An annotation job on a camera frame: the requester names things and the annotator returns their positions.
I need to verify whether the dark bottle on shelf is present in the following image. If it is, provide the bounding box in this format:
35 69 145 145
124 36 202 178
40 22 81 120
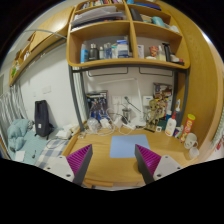
89 43 98 61

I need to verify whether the golden robot figure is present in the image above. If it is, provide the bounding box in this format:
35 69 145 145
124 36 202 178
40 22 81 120
146 99 162 132

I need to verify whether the robot model kit box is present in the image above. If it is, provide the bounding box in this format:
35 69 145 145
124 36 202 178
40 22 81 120
86 90 108 121

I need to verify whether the teal blanket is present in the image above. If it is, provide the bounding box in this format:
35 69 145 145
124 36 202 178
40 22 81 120
7 119 33 151

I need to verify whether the black pump bottle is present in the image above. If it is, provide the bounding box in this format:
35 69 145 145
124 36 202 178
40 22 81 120
162 43 171 62

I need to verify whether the blue bottle on shelf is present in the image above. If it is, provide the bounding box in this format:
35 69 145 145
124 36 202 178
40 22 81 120
80 44 88 63

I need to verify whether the yellow red snack can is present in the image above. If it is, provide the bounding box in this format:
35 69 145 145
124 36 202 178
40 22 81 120
180 114 196 142

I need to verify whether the black backpack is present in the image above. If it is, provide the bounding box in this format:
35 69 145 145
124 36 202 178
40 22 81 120
34 100 54 138

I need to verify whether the white glue bottle red cap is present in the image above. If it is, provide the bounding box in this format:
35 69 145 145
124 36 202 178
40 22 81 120
165 113 177 136

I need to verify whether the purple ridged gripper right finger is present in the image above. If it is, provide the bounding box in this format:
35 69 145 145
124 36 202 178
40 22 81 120
135 144 161 184

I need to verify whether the stack of papers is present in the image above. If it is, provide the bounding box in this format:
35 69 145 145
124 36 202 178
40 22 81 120
71 5 123 26

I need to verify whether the white desk lamp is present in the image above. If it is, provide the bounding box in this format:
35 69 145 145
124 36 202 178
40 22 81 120
122 96 141 124

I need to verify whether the white mug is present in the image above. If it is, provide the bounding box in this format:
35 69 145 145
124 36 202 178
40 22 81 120
184 133 198 149

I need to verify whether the white blue box on shelf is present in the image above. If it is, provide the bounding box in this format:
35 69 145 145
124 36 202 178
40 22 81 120
117 40 129 58

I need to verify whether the wooden wall shelf unit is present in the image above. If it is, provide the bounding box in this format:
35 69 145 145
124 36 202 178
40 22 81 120
67 0 190 70

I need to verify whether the white power strip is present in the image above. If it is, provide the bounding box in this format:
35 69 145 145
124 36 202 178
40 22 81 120
123 123 136 130

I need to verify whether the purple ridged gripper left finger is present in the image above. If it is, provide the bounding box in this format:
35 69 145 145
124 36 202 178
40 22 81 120
66 145 93 186

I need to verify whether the blue mouse pad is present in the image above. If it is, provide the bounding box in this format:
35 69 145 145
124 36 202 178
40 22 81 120
110 134 149 158

